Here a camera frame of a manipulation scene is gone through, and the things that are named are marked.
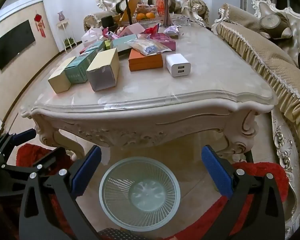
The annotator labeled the white mesh trash basket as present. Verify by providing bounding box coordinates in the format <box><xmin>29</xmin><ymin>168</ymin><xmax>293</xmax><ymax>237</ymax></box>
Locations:
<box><xmin>99</xmin><ymin>157</ymin><xmax>181</xmax><ymax>232</ymax></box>

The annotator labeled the magenta flat box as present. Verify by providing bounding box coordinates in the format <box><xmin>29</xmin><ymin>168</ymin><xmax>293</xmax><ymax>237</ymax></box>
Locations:
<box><xmin>150</xmin><ymin>33</ymin><xmax>176</xmax><ymax>51</ymax></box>

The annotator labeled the pink cardboard box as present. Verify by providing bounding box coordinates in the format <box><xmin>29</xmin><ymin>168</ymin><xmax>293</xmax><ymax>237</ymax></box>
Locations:
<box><xmin>118</xmin><ymin>22</ymin><xmax>145</xmax><ymax>37</ymax></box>

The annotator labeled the wall mounted black television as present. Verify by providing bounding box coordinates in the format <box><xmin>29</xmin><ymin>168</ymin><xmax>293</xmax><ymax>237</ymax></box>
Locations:
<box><xmin>0</xmin><ymin>20</ymin><xmax>36</xmax><ymax>70</ymax></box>

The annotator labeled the pale yellow box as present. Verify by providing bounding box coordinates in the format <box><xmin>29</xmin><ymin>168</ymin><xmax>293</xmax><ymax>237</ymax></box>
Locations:
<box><xmin>48</xmin><ymin>56</ymin><xmax>76</xmax><ymax>94</ymax></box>

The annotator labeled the cream box silver end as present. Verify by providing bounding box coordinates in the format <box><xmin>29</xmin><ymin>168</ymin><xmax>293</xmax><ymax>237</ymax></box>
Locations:
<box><xmin>87</xmin><ymin>48</ymin><xmax>120</xmax><ymax>92</ymax></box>

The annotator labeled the red fuzzy left sleeve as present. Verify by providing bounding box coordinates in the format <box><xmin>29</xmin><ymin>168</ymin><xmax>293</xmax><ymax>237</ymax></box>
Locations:
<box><xmin>0</xmin><ymin>144</ymin><xmax>76</xmax><ymax>239</ymax></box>

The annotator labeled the teal green carton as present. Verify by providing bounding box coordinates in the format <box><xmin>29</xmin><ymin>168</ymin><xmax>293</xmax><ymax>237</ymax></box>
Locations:
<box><xmin>64</xmin><ymin>50</ymin><xmax>97</xmax><ymax>85</ymax></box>

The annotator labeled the fruit plate with oranges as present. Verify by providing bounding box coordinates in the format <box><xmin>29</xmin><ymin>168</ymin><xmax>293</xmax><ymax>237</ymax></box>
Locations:
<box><xmin>135</xmin><ymin>3</ymin><xmax>157</xmax><ymax>21</ymax></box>

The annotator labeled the ornate cream coffee table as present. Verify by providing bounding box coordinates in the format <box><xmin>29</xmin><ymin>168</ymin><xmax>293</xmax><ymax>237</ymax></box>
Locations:
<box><xmin>20</xmin><ymin>26</ymin><xmax>278</xmax><ymax>156</ymax></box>

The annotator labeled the orange box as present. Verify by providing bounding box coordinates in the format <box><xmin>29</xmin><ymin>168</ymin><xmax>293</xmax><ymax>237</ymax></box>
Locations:
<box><xmin>128</xmin><ymin>49</ymin><xmax>164</xmax><ymax>72</ymax></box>

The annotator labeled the beige fringed sofa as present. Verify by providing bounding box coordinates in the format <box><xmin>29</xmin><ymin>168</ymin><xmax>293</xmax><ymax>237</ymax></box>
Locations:
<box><xmin>212</xmin><ymin>0</ymin><xmax>300</xmax><ymax>239</ymax></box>

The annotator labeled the clear snack wrapper pack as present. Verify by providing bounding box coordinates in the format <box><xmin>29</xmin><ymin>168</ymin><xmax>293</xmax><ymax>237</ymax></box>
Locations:
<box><xmin>126</xmin><ymin>38</ymin><xmax>172</xmax><ymax>56</ymax></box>

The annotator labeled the white side table vase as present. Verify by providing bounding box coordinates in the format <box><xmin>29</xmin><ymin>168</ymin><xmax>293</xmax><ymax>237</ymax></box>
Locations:
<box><xmin>56</xmin><ymin>11</ymin><xmax>77</xmax><ymax>51</ymax></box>

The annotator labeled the red fuzzy sleeve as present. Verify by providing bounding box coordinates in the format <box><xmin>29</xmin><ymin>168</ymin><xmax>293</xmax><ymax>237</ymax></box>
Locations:
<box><xmin>0</xmin><ymin>144</ymin><xmax>76</xmax><ymax>239</ymax></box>
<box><xmin>168</xmin><ymin>161</ymin><xmax>288</xmax><ymax>239</ymax></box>

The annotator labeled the red fuzzy right sleeve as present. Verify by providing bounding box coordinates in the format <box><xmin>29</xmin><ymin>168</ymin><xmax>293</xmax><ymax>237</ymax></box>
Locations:
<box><xmin>168</xmin><ymin>161</ymin><xmax>288</xmax><ymax>239</ymax></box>

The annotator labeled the red chinese knot decoration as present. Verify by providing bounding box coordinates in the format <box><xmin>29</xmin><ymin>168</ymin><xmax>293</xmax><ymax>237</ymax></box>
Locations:
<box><xmin>34</xmin><ymin>14</ymin><xmax>46</xmax><ymax>38</ymax></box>

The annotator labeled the white usb charger block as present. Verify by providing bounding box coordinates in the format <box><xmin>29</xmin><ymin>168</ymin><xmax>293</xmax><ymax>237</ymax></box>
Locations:
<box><xmin>165</xmin><ymin>54</ymin><xmax>191</xmax><ymax>77</ymax></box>

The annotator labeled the purple foil snack bag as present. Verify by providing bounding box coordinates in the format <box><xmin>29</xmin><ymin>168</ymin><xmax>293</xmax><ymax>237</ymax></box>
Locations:
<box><xmin>164</xmin><ymin>25</ymin><xmax>179</xmax><ymax>37</ymax></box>

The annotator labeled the round cushion on sofa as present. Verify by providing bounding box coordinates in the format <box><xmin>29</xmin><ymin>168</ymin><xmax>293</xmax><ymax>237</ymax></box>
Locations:
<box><xmin>260</xmin><ymin>12</ymin><xmax>293</xmax><ymax>40</ymax></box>

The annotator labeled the red snack bag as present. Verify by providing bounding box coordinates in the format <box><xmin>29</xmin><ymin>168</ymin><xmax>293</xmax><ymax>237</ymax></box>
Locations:
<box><xmin>143</xmin><ymin>23</ymin><xmax>160</xmax><ymax>35</ymax></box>

